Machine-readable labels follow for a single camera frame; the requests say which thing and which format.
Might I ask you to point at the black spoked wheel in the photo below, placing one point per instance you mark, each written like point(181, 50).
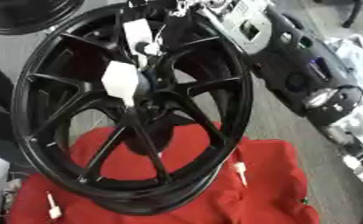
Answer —
point(233, 116)

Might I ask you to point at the black chair leg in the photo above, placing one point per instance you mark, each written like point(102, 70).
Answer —
point(353, 13)

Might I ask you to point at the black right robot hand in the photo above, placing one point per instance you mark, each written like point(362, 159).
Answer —
point(176, 26)

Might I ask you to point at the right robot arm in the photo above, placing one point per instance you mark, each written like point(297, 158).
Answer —
point(291, 58)

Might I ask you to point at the black round wheel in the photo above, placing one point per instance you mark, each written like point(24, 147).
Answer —
point(21, 17)

